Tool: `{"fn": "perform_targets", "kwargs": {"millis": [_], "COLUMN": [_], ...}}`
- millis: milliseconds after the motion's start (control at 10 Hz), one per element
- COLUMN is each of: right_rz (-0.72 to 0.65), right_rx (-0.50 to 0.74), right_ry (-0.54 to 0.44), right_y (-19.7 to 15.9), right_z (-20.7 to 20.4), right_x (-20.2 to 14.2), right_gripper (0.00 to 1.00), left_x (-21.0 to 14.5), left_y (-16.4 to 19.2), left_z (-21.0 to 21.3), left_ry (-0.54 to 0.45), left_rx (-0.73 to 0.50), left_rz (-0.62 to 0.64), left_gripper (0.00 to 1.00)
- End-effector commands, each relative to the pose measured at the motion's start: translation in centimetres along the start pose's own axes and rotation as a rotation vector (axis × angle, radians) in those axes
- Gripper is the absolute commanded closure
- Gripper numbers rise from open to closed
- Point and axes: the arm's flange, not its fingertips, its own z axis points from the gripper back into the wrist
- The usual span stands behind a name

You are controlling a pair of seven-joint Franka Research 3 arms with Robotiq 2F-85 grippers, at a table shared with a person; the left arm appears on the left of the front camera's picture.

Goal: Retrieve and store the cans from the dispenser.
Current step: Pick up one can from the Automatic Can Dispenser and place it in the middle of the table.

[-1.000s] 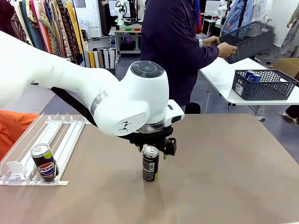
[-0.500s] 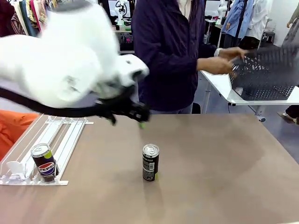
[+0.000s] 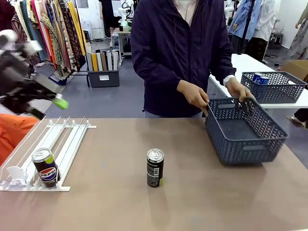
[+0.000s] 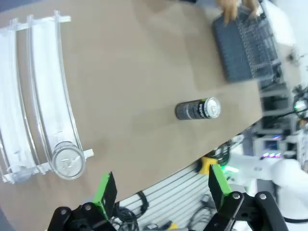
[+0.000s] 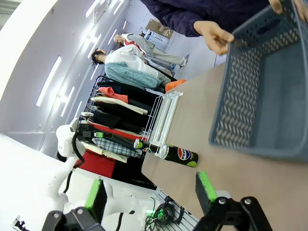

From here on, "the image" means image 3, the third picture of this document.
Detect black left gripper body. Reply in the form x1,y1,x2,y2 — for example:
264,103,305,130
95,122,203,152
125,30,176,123
0,51,61,114

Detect black Pepsi can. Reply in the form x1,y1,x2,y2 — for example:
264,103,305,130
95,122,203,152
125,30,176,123
146,148,165,189
31,147,61,190

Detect blue-grey plastic woven basket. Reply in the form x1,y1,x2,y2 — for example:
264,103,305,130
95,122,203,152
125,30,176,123
241,71,308,104
205,97,288,166

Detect person's right forearm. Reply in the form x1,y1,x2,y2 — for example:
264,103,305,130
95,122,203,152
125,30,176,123
132,55,186,95

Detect person's left forearm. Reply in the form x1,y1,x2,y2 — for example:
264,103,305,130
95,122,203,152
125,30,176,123
204,40,238,84

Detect person's right hand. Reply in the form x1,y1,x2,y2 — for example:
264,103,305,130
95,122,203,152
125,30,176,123
177,79,210,114

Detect person's left hand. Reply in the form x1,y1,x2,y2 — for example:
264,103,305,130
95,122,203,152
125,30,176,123
226,78,256,103

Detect orange cloth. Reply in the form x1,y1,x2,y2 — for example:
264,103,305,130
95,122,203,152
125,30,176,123
0,113,40,167

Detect grey storage bin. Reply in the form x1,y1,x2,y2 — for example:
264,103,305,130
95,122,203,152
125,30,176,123
86,68,120,88

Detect yellow fabric roll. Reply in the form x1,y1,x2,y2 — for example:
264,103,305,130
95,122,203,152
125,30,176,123
91,52,99,72

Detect brown fabric roll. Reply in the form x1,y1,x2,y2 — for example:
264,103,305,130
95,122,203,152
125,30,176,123
100,51,108,71

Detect white fabric roll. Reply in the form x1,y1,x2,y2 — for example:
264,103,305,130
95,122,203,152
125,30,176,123
106,50,114,71

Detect clothes rack with colourful garments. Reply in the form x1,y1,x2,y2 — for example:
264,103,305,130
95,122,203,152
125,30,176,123
12,0,88,85

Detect maroon garment on mannequin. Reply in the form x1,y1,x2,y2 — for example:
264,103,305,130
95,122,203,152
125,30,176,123
0,0,16,32

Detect background work table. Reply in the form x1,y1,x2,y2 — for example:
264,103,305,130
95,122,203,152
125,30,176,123
112,27,132,59

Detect background person in black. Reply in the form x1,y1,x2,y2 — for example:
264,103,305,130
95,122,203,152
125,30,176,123
99,0,121,48

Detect grey-blue trousers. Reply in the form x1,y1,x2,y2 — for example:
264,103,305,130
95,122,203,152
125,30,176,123
145,110,203,119

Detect person in navy jacket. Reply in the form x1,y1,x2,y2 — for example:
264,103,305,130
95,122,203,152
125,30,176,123
130,0,238,119

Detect white wristwatch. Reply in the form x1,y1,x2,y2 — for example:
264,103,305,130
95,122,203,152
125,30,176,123
223,75,236,88

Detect white folding table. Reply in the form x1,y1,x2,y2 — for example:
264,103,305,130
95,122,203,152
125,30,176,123
208,53,308,109

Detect white bare mannequin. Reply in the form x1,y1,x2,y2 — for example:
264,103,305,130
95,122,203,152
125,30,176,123
224,0,235,19

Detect black stand pole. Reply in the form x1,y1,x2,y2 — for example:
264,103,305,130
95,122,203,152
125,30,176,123
236,0,256,55

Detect light blue shirt on mannequin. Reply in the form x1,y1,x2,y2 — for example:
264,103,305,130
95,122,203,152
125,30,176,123
228,0,262,37

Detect white garment on mannequin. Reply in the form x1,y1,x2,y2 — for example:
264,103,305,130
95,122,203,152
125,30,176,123
252,0,282,42

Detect grey step stool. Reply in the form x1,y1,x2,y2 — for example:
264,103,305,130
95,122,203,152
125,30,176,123
270,30,285,45

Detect cardboard box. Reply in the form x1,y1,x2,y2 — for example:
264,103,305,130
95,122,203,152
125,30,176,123
281,59,308,82

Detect grey dress on mannequin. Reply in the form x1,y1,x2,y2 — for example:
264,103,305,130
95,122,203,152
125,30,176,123
287,9,308,61

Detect white wire can dispenser rack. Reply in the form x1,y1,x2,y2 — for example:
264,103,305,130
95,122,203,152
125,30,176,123
0,115,97,192

